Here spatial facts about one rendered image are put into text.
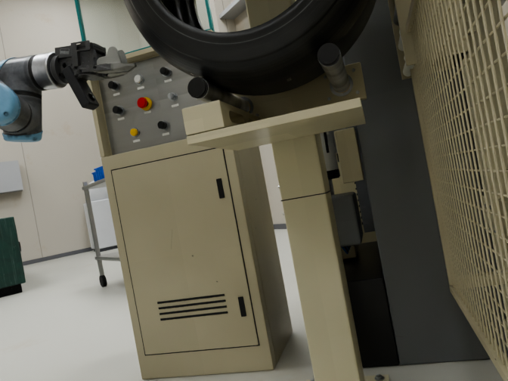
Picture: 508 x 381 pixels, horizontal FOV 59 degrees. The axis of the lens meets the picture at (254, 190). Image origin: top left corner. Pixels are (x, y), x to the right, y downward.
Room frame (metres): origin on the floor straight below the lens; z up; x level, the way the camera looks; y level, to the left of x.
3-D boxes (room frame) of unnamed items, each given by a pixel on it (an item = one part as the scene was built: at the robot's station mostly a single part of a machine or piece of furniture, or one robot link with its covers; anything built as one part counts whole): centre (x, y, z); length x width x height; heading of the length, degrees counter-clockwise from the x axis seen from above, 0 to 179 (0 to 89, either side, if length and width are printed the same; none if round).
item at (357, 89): (1.27, -0.15, 0.90); 0.40 x 0.03 x 0.10; 75
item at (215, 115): (1.13, 0.03, 0.84); 0.36 x 0.09 x 0.06; 165
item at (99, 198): (9.23, 3.03, 0.72); 0.73 x 0.62 x 1.44; 121
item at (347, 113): (1.09, -0.10, 0.80); 0.37 x 0.36 x 0.02; 75
